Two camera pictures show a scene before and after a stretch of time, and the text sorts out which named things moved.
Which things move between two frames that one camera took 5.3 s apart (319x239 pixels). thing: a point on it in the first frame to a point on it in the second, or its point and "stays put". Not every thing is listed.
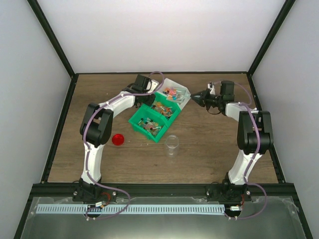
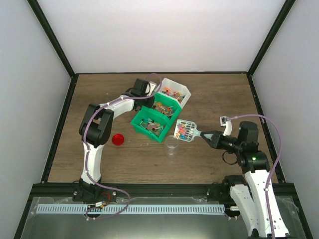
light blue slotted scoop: x=183 y=94 to x=186 y=130
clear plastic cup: x=172 y=142 stays put
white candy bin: x=175 y=92 stays put
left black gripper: x=149 y=102 stays put
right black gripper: x=202 y=100 to x=216 y=141
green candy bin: x=164 y=106 stays put
